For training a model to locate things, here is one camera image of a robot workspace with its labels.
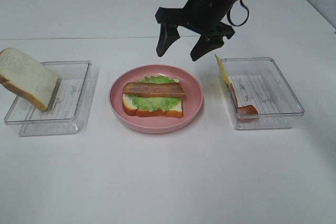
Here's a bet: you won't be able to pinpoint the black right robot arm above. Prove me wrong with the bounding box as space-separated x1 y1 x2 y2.
155 0 242 61

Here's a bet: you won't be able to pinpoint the clear plastic tray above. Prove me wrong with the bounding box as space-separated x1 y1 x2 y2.
219 57 304 130
4 60 96 136

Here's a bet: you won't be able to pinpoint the white bread slice in tray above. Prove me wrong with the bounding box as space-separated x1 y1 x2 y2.
1 48 59 111

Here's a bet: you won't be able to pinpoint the bread slice with orange crust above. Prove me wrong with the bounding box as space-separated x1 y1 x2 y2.
122 76 185 118

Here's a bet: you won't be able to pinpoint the bacon strip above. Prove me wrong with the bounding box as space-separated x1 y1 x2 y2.
228 83 258 123
123 82 185 98

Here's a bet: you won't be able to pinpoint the yellow cheese slice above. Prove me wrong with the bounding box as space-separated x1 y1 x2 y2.
215 54 233 88

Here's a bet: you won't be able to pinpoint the green lettuce leaf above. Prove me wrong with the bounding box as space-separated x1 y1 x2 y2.
122 76 183 112

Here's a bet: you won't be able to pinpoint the clear left plastic tray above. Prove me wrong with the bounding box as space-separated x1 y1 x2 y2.
4 60 96 136

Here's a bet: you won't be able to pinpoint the pink round plate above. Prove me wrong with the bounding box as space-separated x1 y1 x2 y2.
109 65 204 134

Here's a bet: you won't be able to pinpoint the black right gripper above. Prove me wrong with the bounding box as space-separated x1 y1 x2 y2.
155 0 235 61

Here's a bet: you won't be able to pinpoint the clear right plastic tray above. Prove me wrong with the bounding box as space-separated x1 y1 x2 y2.
219 57 304 130

